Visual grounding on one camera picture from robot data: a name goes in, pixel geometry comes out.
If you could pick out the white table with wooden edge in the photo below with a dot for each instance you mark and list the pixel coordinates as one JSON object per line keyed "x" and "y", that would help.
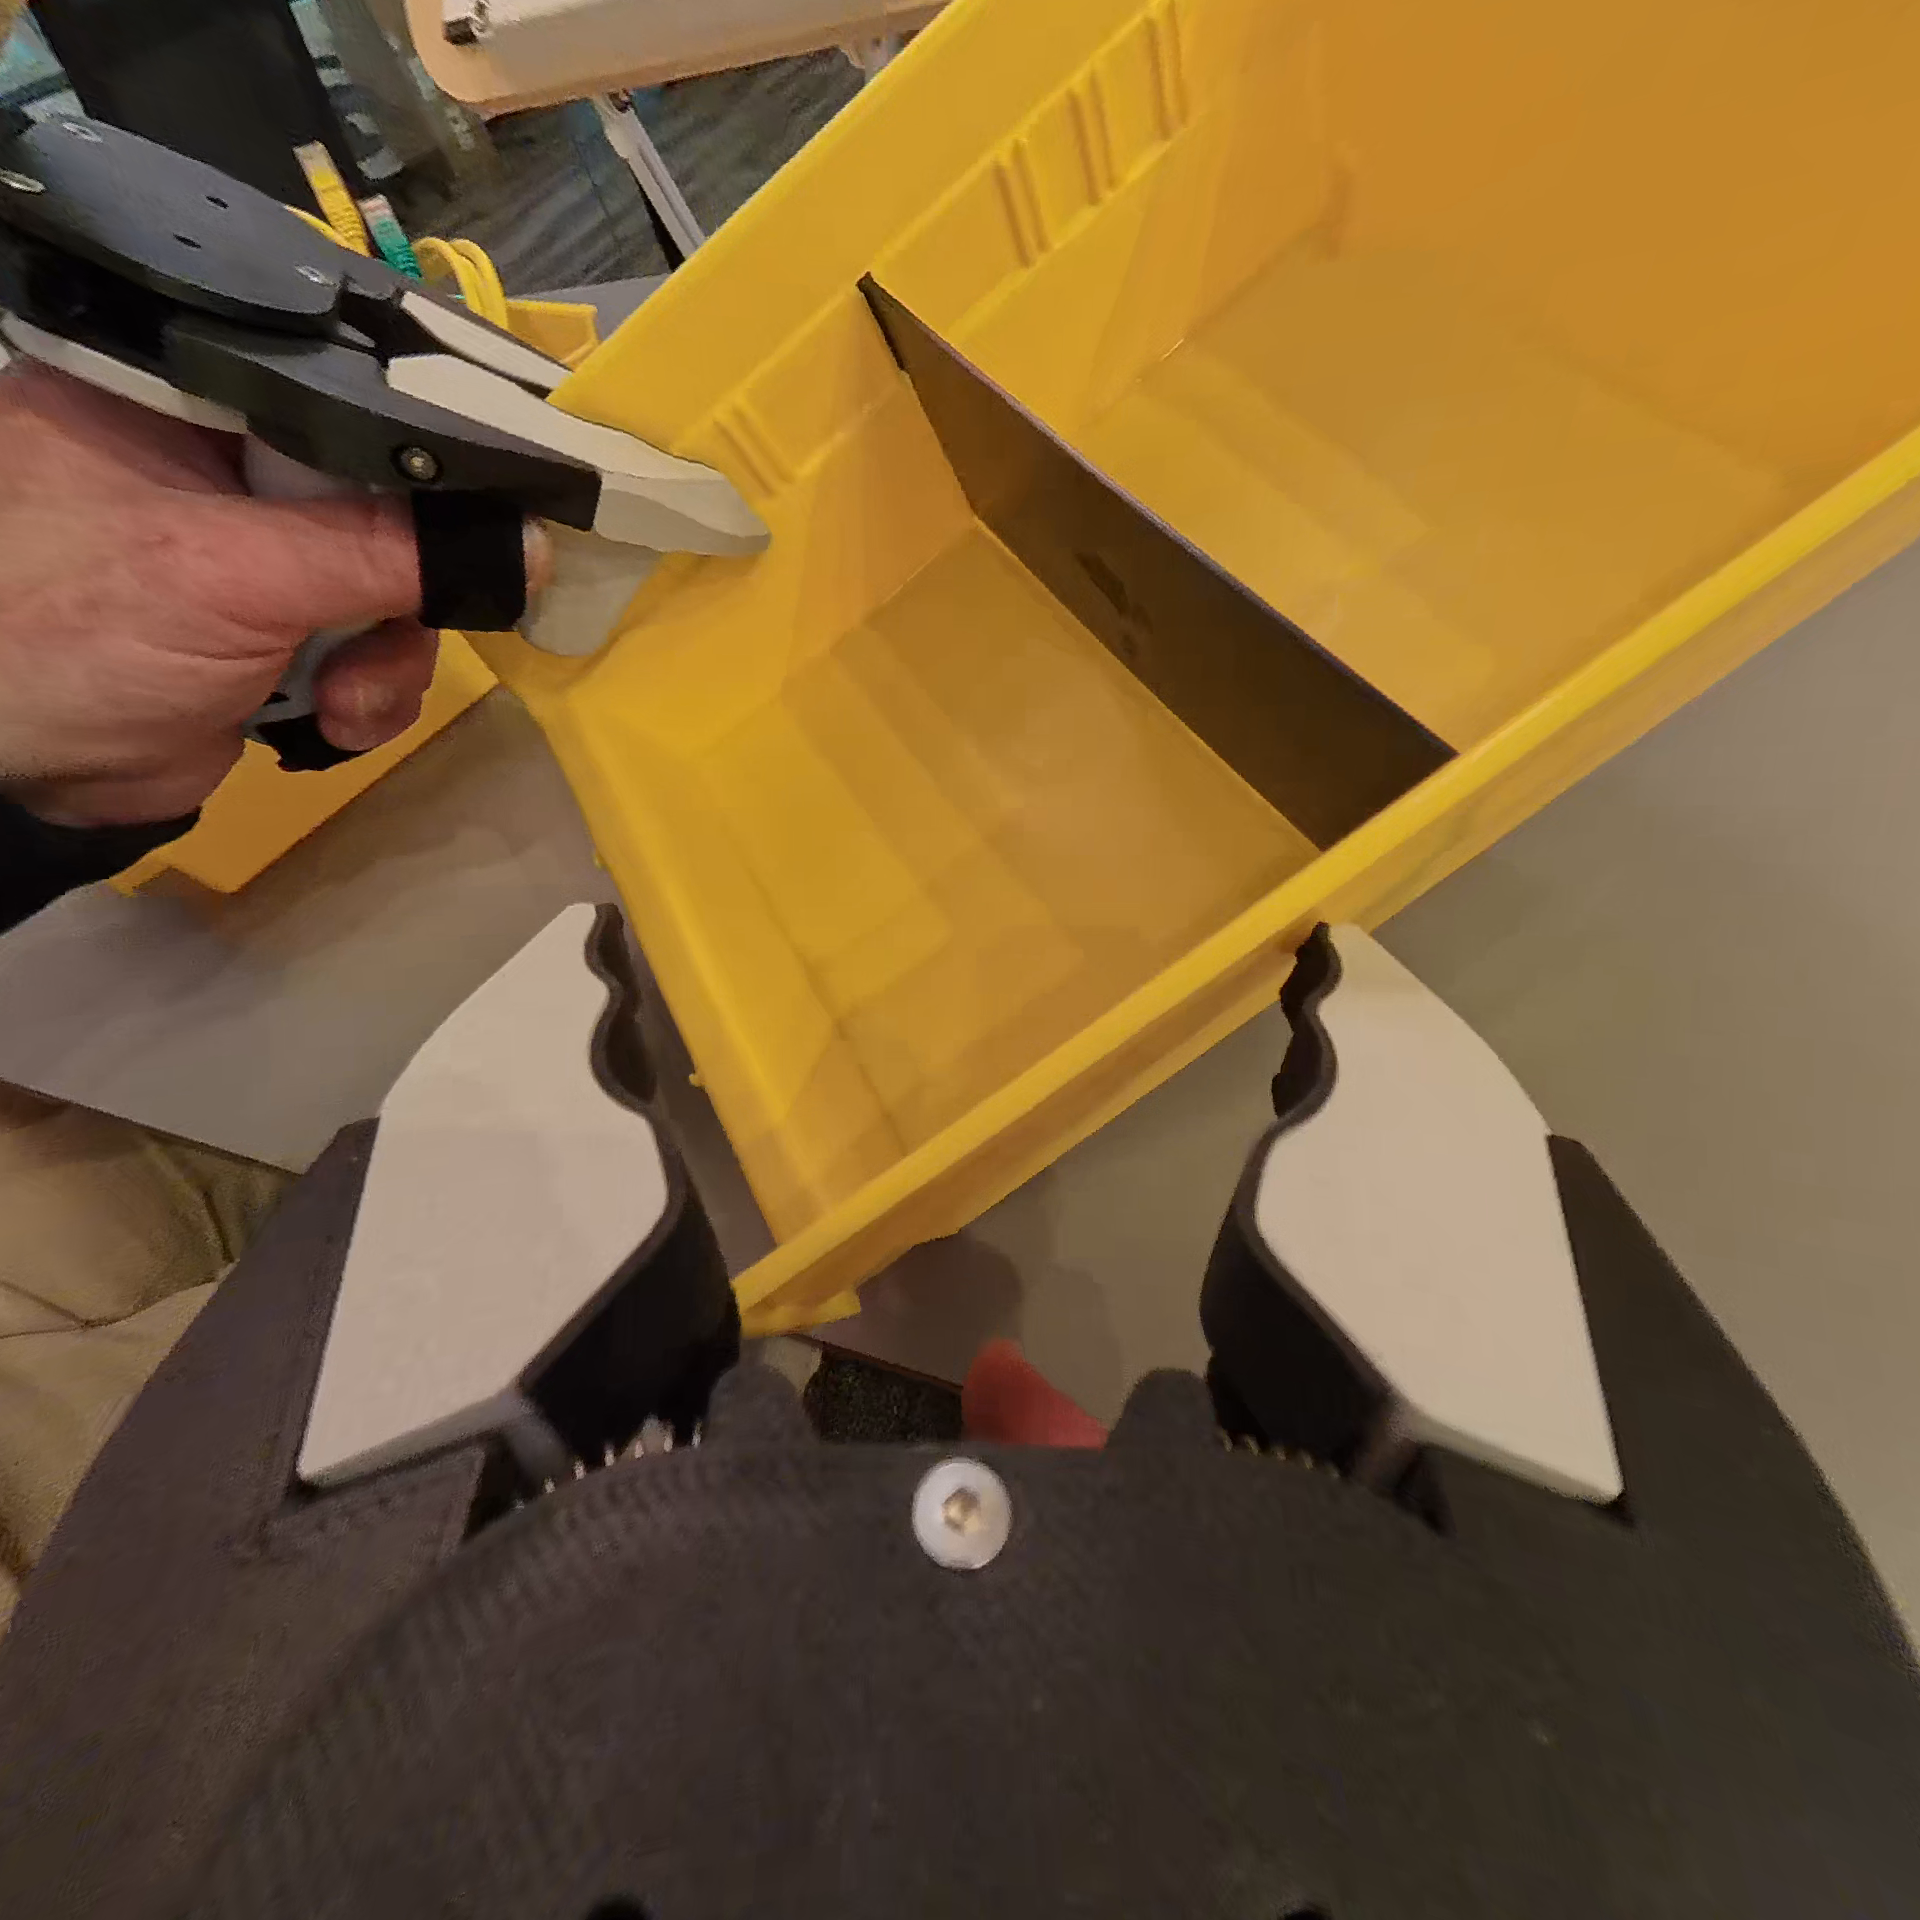
{"x": 675, "y": 39}

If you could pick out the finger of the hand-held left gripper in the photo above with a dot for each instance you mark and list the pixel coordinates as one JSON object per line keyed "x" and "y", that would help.
{"x": 480, "y": 338}
{"x": 660, "y": 502}

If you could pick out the person's khaki trousers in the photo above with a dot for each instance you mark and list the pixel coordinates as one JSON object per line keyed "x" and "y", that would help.
{"x": 90, "y": 1275}

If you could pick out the black bin divider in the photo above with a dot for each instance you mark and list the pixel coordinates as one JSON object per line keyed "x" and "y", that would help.
{"x": 1141, "y": 600}

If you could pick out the person's left hand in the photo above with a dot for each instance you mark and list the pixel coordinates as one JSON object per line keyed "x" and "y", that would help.
{"x": 134, "y": 600}

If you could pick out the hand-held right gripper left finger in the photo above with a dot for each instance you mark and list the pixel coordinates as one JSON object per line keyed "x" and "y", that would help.
{"x": 480, "y": 1214}

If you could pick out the small red object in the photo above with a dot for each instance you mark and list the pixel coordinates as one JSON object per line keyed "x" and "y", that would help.
{"x": 1028, "y": 1403}

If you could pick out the large yellow plastic bin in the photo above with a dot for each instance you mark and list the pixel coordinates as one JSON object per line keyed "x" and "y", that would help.
{"x": 1501, "y": 300}

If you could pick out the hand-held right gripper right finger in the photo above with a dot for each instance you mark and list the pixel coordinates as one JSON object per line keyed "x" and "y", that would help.
{"x": 1432, "y": 1214}

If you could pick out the small yellow plastic bin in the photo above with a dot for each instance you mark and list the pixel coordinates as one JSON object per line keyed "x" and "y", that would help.
{"x": 301, "y": 819}

